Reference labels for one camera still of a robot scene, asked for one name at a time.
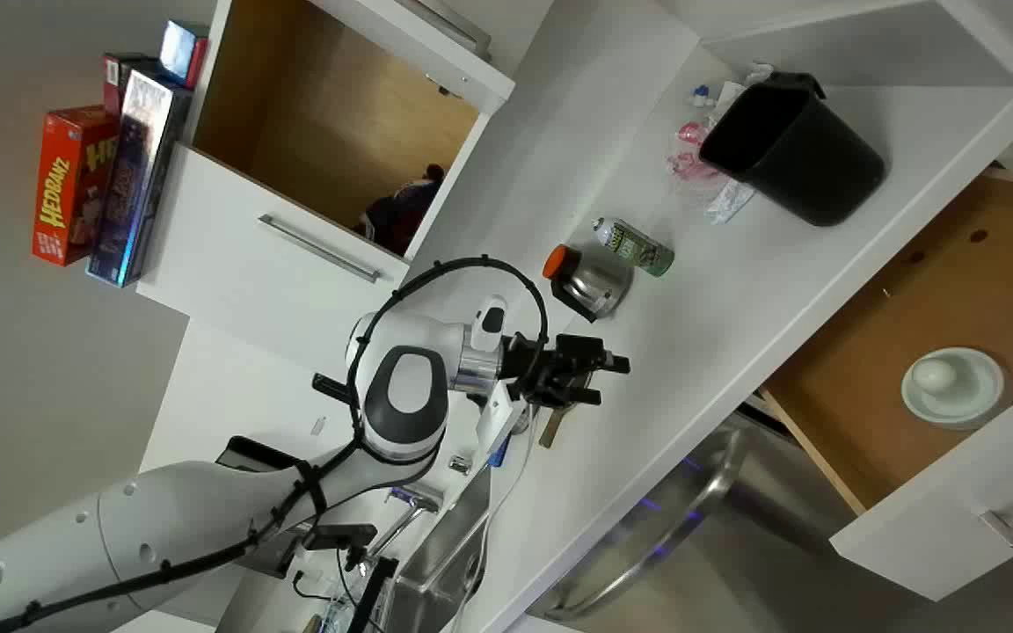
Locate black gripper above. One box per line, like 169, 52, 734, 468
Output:
500, 339, 631, 410

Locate white top cabinet door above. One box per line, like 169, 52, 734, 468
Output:
314, 0, 515, 113

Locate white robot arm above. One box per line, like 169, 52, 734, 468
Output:
0, 316, 631, 633

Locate dark object inside cabinet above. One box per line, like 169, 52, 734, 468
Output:
354, 165, 442, 256

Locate black spatula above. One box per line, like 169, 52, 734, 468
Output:
538, 410, 565, 452

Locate silver kettle orange lid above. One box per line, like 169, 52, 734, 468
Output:
540, 242, 632, 321

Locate green clear bottle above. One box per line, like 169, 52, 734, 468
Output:
593, 217, 674, 278

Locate pink white packets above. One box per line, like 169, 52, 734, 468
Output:
665, 65, 778, 230

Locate stainless steel sink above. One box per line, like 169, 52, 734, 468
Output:
380, 471, 491, 633

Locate black trash bin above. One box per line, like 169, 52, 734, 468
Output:
699, 74, 885, 224

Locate black silver toaster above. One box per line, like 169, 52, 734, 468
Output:
218, 438, 295, 471

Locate open wooden drawer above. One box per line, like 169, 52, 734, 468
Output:
764, 173, 1013, 602

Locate white bowl in drawer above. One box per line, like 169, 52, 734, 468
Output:
899, 349, 1007, 428

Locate blue purple game box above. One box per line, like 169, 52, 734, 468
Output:
87, 70, 190, 285

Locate dark red game box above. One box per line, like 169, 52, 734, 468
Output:
103, 52, 169, 118

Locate red board game box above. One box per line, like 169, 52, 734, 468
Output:
33, 105, 118, 268

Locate stainless dishwasher with handle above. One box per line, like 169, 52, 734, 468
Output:
529, 410, 872, 633

